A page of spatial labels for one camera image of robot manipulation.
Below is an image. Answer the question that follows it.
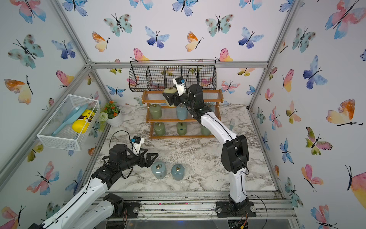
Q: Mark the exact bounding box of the yellow tea canister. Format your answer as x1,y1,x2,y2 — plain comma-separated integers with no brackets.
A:
163,87,177,107

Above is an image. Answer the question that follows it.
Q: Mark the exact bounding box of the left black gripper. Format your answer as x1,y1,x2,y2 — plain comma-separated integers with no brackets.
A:
119,147,158,172

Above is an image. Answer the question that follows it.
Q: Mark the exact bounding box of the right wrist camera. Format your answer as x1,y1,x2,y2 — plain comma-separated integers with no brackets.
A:
173,76,186,96

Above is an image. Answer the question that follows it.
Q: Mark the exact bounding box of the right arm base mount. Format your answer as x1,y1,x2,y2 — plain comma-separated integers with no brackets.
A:
215,198,257,218

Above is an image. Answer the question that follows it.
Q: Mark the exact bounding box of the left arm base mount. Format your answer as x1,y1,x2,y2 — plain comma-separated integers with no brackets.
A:
103,193,141,220

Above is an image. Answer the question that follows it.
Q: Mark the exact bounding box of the white wire basket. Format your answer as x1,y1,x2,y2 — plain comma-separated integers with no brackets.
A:
37,94,100,151

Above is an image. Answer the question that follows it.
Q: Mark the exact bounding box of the yellow toy bottle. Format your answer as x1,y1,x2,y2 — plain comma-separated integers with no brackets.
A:
72,109,95,134

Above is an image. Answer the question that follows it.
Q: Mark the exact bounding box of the green canister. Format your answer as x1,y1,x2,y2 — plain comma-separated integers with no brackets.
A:
149,104,163,120
153,122,166,136
176,122,187,135
200,125,211,136

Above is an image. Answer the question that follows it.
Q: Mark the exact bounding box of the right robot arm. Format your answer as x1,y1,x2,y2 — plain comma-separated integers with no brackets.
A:
163,84,249,204

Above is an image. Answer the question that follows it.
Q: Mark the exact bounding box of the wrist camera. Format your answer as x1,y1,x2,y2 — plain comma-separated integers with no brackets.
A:
131,136,144,156
173,76,186,96

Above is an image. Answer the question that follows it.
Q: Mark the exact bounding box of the wooden three-tier shelf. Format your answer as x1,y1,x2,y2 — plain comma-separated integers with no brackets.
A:
142,91,213,139

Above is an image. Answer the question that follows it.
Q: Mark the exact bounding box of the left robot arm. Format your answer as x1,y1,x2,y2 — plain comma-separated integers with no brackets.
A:
30,144,159,229

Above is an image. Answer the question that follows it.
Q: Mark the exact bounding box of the black wire basket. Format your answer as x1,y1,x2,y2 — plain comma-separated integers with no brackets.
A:
127,59,217,92

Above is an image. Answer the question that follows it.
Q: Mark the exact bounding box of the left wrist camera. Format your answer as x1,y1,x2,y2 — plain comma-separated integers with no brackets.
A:
131,136,144,156

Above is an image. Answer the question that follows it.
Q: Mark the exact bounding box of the teal dustpan scoop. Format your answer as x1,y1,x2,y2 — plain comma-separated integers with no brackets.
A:
52,104,88,136

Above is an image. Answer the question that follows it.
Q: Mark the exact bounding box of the light blue brush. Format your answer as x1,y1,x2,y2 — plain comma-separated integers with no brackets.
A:
229,119,235,131

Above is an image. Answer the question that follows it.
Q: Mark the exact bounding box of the light blue canister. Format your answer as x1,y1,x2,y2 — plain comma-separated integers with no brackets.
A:
151,161,167,179

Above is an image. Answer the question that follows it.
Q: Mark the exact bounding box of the potted flower plant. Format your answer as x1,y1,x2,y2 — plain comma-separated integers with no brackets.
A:
98,101,123,127

